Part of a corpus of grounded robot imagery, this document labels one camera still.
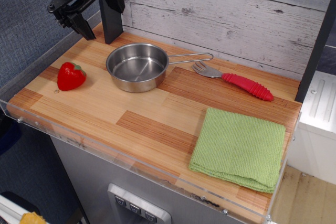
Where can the red toy tomato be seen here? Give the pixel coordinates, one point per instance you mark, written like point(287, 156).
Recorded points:
point(70, 76)

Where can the green folded cloth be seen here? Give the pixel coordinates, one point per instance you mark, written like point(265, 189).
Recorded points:
point(240, 149)

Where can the small steel saucepan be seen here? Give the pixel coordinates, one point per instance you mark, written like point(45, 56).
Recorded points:
point(141, 67)

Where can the silver cabinet with dispenser panel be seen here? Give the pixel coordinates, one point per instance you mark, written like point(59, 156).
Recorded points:
point(114, 188)

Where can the yellow object at corner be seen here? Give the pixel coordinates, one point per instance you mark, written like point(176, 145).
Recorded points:
point(32, 218)

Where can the white ribbed appliance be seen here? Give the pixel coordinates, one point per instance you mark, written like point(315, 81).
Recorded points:
point(312, 150)

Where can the dark left vertical post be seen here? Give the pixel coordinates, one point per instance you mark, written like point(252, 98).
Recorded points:
point(111, 21)

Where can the dark vertical post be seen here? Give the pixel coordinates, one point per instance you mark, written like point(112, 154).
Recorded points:
point(111, 21)
point(317, 51)

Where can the fork with red handle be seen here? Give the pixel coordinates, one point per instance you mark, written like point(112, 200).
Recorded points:
point(254, 88)

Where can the dark right vertical post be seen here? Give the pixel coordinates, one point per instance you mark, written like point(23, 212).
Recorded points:
point(317, 51)

